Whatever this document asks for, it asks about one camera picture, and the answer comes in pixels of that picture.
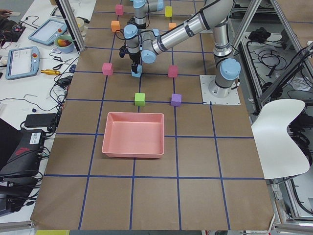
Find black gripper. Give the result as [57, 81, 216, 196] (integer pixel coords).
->
[119, 46, 141, 74]
[128, 17, 147, 29]

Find light blue block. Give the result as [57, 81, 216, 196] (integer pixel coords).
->
[131, 65, 142, 78]

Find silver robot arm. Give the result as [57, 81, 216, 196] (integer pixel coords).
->
[127, 0, 164, 29]
[119, 0, 241, 98]

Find orange block far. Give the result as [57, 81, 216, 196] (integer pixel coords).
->
[111, 21, 121, 32]

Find orange block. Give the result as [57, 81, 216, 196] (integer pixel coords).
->
[111, 21, 121, 32]
[168, 23, 177, 30]

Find pink block right far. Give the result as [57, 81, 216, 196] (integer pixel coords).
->
[115, 4, 124, 16]

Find pink block left far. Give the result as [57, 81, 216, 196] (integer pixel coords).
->
[102, 63, 113, 75]

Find green block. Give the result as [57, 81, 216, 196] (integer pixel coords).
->
[134, 93, 145, 106]

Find yellow block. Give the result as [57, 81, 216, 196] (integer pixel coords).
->
[165, 6, 173, 17]

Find dark pink block left near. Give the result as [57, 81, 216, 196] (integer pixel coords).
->
[168, 65, 179, 78]

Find orange block near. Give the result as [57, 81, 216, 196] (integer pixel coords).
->
[168, 23, 177, 30]

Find cream bowl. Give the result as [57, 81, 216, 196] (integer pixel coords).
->
[75, 17, 88, 36]

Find purple block left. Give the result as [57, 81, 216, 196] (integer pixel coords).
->
[171, 94, 182, 107]

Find pink plastic bin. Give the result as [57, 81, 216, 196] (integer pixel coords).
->
[102, 112, 165, 159]

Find green bowl with fruit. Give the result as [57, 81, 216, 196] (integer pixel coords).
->
[54, 35, 74, 53]

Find black scissors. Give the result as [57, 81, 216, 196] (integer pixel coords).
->
[49, 56, 73, 70]

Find teach pendant far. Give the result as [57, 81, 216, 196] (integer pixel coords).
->
[28, 19, 67, 46]

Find teach pendant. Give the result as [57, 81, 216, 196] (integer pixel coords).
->
[5, 46, 40, 80]
[28, 19, 67, 46]

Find black power adapter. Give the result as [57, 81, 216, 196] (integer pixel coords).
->
[24, 113, 56, 128]

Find teach pendant near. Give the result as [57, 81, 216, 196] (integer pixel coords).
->
[5, 46, 40, 80]

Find white chair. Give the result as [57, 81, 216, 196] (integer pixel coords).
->
[251, 99, 310, 179]

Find aluminium frame post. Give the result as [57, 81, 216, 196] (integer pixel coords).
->
[56, 0, 86, 52]

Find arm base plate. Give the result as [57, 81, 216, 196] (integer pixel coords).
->
[200, 75, 241, 105]

